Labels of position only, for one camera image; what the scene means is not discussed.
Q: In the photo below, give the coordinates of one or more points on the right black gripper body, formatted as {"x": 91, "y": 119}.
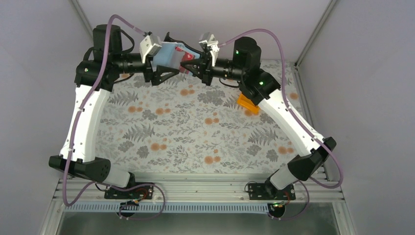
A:
{"x": 207, "y": 77}

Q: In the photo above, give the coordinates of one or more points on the grey slotted cable duct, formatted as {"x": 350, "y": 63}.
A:
{"x": 170, "y": 207}

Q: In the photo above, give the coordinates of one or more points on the orange plastic bin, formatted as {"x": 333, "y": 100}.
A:
{"x": 248, "y": 104}

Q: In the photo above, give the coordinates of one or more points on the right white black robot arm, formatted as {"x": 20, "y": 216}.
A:
{"x": 263, "y": 90}

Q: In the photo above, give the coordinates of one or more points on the floral table mat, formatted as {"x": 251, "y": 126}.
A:
{"x": 184, "y": 126}

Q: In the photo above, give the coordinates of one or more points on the aluminium rail frame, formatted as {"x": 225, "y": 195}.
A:
{"x": 227, "y": 188}

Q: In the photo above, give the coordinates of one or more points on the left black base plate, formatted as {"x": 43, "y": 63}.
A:
{"x": 143, "y": 192}

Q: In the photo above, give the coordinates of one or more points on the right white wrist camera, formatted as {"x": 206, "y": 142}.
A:
{"x": 209, "y": 44}

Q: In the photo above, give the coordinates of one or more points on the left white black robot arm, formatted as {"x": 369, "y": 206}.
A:
{"x": 95, "y": 78}

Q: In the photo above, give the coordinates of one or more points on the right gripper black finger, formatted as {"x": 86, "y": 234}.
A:
{"x": 195, "y": 72}
{"x": 191, "y": 65}

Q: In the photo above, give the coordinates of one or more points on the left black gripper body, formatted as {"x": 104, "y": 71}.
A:
{"x": 148, "y": 72}

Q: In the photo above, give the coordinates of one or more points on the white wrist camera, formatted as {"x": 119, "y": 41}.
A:
{"x": 209, "y": 44}
{"x": 149, "y": 46}

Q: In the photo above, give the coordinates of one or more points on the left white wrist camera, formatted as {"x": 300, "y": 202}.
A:
{"x": 149, "y": 46}

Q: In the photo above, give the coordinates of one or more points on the black card holder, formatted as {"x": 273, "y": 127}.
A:
{"x": 168, "y": 56}

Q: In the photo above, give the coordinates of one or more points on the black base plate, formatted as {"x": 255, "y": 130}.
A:
{"x": 143, "y": 192}
{"x": 263, "y": 191}

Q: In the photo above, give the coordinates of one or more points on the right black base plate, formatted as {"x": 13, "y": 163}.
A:
{"x": 263, "y": 191}

